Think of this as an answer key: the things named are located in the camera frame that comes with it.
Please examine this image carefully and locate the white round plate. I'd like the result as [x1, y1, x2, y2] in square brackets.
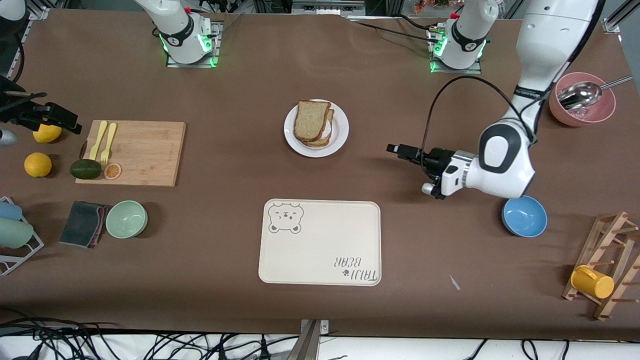
[283, 99, 350, 159]

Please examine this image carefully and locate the brown bread slice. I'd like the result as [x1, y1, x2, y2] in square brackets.
[302, 107, 336, 148]
[293, 99, 332, 142]

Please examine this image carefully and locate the yellow lemon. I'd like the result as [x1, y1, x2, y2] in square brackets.
[23, 152, 53, 178]
[32, 122, 63, 144]

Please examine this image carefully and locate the yellow plastic knife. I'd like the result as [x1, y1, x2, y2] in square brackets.
[89, 120, 109, 162]

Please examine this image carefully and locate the yellow plastic fork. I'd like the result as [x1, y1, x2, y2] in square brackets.
[100, 122, 118, 166]

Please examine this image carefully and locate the dark green avocado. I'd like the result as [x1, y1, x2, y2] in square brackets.
[69, 159, 103, 180]

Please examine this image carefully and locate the bamboo cutting board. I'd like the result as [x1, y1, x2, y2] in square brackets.
[75, 120, 187, 188]

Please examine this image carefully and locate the light blue cup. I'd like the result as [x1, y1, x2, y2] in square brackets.
[0, 201, 24, 222]

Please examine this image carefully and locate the dark grey folded cloth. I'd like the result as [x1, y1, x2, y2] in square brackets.
[58, 200, 108, 249]

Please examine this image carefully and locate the blue bowl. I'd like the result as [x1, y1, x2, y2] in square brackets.
[501, 195, 548, 238]

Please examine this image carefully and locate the pale green cup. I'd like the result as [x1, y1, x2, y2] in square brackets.
[0, 217, 35, 250]

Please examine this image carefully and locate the mint green bowl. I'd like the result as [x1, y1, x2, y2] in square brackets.
[105, 200, 149, 239]

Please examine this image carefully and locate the cream bear print tray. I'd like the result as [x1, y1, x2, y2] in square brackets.
[258, 199, 382, 287]

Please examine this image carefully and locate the metal ladle spoon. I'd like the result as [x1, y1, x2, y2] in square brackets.
[557, 75, 633, 111]

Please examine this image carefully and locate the pink bowl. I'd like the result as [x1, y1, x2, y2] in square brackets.
[548, 72, 617, 128]

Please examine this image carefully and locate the yellow mug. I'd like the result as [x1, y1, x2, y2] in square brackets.
[570, 265, 615, 300]

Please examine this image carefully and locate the wooden peg rack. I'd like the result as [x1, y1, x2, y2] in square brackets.
[561, 211, 640, 322]

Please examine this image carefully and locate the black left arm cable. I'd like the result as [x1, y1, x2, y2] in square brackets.
[422, 75, 538, 173]

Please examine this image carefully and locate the aluminium frame profile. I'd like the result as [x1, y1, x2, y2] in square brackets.
[20, 5, 51, 21]
[602, 0, 640, 33]

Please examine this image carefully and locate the black table cable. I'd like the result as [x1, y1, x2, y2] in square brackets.
[347, 19, 441, 43]

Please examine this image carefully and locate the white wire cup rack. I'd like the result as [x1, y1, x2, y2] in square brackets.
[0, 196, 45, 277]

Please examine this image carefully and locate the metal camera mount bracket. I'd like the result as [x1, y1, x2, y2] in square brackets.
[299, 319, 331, 360]

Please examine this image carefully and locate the black floor cable bundle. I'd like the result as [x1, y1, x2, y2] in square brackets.
[0, 310, 301, 360]

